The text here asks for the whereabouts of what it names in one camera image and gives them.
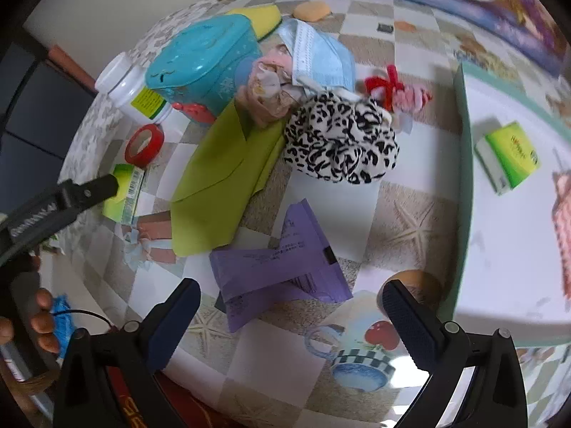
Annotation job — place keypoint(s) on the blue face mask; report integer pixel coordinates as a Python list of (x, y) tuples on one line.
[(325, 62)]

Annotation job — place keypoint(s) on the dark cabinet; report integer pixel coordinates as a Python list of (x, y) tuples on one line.
[(35, 111)]

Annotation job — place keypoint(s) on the white tray with teal rim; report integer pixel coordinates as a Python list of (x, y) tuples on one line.
[(499, 240)]

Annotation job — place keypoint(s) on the white pill bottle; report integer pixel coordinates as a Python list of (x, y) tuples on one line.
[(120, 84)]

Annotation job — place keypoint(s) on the leopard print scrunchie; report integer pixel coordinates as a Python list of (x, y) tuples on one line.
[(339, 142)]

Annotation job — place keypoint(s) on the red tape roll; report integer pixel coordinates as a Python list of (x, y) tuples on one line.
[(134, 158)]

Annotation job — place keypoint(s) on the blue glove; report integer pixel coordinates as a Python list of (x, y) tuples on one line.
[(62, 321)]

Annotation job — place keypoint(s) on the pink knitted cloth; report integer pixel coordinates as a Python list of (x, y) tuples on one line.
[(564, 232)]

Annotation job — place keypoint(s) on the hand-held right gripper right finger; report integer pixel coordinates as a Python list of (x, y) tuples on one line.
[(410, 325)]

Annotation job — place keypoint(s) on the grey floral tablecloth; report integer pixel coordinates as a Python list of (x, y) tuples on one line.
[(87, 125)]

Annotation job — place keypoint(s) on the tan round puff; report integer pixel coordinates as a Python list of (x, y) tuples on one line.
[(312, 10)]

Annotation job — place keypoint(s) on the reddish brown board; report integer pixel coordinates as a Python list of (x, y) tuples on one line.
[(67, 60)]

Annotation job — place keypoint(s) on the purple packet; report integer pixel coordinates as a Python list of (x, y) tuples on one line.
[(276, 272)]

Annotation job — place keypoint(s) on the red printed mat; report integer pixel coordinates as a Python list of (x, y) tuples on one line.
[(129, 403)]

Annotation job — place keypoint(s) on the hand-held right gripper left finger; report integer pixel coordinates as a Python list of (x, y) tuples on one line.
[(174, 321)]

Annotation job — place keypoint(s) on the teal plastic box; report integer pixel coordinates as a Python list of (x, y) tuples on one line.
[(200, 53)]

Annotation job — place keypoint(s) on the green cloth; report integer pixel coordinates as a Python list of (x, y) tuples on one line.
[(214, 174)]

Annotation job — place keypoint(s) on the yellow sponge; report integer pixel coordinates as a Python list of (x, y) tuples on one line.
[(263, 18)]

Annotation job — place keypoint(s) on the red pink pipe cleaner bow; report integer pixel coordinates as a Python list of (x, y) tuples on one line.
[(379, 87)]

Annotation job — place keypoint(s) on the green tissue packet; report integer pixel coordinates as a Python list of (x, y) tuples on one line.
[(127, 187), (513, 151)]

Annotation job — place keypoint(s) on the person's left hand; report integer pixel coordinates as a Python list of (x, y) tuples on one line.
[(42, 321)]

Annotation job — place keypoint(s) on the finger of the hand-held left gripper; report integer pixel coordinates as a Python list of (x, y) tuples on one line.
[(91, 191)]

